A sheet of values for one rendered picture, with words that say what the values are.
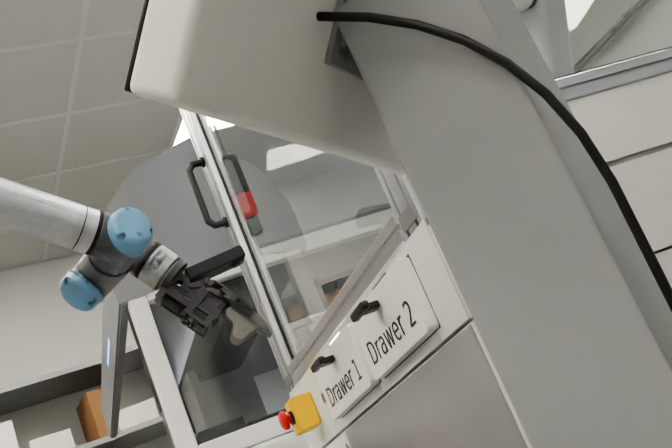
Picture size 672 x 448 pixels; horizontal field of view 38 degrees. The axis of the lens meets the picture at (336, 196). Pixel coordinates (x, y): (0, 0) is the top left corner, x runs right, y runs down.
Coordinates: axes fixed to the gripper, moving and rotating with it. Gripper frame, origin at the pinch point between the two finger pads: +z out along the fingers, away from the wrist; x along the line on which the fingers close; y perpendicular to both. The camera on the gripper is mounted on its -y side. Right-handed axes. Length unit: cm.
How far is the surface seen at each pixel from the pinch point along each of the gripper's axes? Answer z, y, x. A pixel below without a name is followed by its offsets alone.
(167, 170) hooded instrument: -51, -48, -80
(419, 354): 21.7, 1.8, 35.0
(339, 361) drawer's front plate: 13.9, -1.5, 3.2
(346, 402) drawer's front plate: 19.2, 2.2, -2.2
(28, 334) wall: -129, -55, -418
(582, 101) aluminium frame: 21, -38, 55
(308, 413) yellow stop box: 15.9, 0.1, -29.3
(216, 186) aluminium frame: -31, -35, -40
